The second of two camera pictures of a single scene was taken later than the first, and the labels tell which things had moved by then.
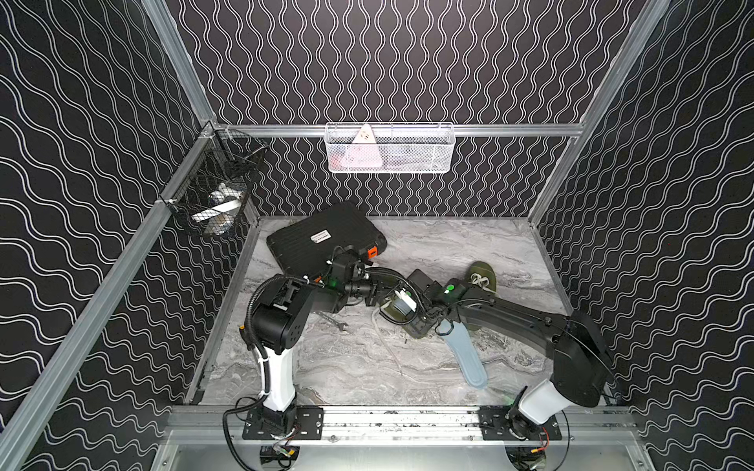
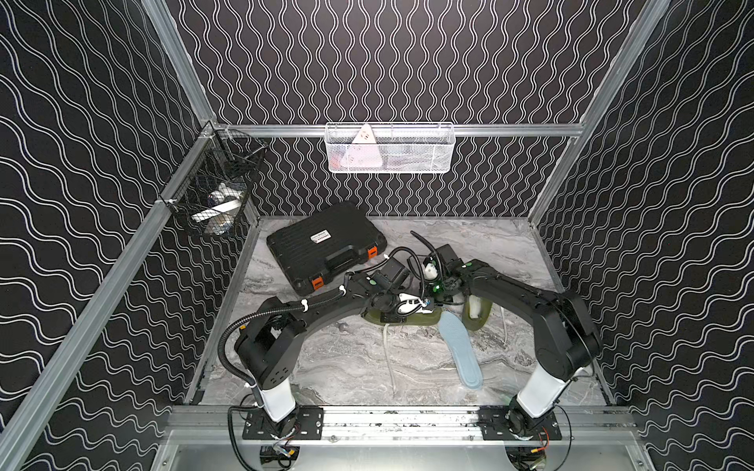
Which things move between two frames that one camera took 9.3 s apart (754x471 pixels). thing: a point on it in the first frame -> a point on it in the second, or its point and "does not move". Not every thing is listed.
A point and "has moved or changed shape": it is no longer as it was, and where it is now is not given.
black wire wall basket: [210, 191] does not move
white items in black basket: [224, 204] does not move
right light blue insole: [467, 354] does not move
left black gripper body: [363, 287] -> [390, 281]
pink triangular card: [363, 152] does not move
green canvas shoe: [403, 309] has moved or changed shape
